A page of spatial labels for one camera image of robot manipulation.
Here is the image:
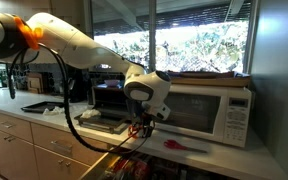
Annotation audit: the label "black baking tray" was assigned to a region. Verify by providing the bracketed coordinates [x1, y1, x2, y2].
[20, 101, 65, 114]

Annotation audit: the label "small orange red object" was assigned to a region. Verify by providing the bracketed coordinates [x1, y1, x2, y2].
[127, 122, 142, 139]

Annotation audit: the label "wooden wall cabinets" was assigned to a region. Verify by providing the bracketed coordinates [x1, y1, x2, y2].
[0, 0, 87, 34]

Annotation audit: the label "crumpled white paper towel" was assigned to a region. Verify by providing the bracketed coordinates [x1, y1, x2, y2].
[42, 105, 66, 117]
[80, 108, 102, 120]

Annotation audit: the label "open wooden drawer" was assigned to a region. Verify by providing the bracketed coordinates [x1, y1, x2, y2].
[78, 148, 238, 180]

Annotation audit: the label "wooden base cabinet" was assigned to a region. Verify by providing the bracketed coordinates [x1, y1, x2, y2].
[0, 108, 115, 180]

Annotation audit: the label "orange cable clip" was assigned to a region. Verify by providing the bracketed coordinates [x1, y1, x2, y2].
[13, 16, 44, 51]

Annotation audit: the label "window frame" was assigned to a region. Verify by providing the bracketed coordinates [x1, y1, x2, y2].
[83, 0, 262, 76]

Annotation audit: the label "red packet in drawer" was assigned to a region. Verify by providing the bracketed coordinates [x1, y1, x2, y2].
[117, 158, 152, 180]

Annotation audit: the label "purple plastic bowl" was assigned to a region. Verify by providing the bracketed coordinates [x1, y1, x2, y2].
[103, 78, 121, 88]

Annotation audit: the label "white microwave oven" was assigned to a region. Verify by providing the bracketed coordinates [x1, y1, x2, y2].
[154, 83, 253, 149]

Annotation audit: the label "black coffee maker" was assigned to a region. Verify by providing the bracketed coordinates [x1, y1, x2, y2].
[67, 66, 89, 104]

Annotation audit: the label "red handled scissors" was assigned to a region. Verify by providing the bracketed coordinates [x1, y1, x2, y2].
[163, 139, 209, 155]

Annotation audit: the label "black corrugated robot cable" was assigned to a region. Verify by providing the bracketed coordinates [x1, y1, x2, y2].
[6, 43, 152, 155]

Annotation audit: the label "wooden serving tray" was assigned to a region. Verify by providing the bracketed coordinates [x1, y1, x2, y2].
[166, 70, 253, 89]

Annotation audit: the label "silver black toaster oven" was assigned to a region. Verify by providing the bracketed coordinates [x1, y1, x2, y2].
[73, 83, 142, 136]

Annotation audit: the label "wooden cutting boards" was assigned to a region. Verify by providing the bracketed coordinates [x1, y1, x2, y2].
[26, 72, 45, 95]

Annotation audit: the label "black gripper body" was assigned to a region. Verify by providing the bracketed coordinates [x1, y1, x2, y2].
[127, 99, 156, 126]

